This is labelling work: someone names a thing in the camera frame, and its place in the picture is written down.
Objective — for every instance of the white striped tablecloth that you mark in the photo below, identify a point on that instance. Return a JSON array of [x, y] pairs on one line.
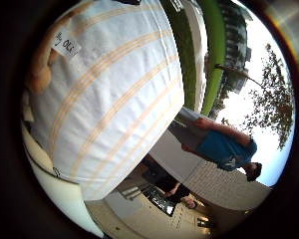
[[116, 99]]

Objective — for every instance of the person in black clothes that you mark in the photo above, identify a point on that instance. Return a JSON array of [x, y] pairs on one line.
[[179, 192]]

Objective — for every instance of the street lamp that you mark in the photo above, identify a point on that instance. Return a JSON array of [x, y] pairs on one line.
[[239, 73]]

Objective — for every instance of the white paper label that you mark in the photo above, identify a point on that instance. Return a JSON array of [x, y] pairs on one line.
[[66, 44]]

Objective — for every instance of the person in blue shirt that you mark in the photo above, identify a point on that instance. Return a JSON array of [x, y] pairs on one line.
[[222, 146]]

